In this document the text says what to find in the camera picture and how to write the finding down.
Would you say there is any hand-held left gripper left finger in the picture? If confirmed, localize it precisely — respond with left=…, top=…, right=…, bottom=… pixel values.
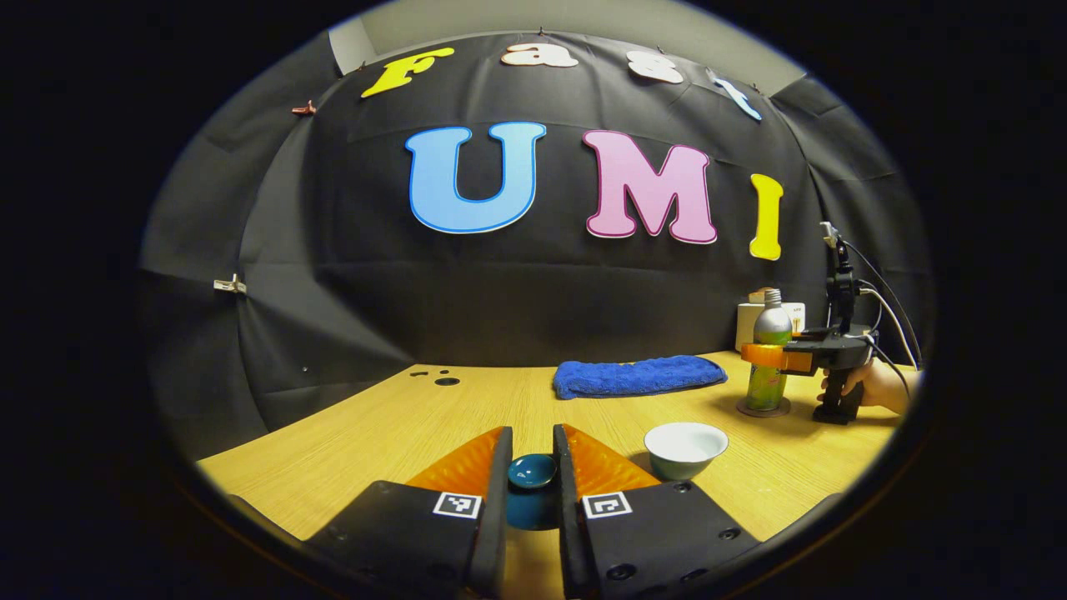
left=302, top=426, right=514, bottom=599

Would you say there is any teal teacup lid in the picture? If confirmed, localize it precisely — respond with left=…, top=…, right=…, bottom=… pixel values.
left=505, top=452, right=561, bottom=532

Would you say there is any white cable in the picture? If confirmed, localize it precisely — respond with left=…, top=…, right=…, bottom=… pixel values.
left=859, top=286, right=919, bottom=373

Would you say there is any white toaster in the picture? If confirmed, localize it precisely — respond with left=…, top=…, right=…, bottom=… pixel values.
left=735, top=289, right=807, bottom=353

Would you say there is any ceramic teacup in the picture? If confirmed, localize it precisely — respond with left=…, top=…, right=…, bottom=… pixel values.
left=644, top=422, right=730, bottom=482

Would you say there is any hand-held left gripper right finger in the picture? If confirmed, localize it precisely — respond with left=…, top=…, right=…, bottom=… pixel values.
left=552, top=423, right=761, bottom=599

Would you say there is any black cable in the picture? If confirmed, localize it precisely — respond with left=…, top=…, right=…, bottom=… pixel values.
left=838, top=237, right=924, bottom=368

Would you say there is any green label water bottle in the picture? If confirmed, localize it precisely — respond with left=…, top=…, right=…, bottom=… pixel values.
left=744, top=288, right=794, bottom=412

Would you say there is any blue towel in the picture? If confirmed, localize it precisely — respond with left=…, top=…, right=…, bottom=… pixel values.
left=553, top=355, right=729, bottom=400

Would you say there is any black backdrop cloth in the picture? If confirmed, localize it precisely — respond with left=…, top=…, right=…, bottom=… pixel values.
left=138, top=29, right=933, bottom=459

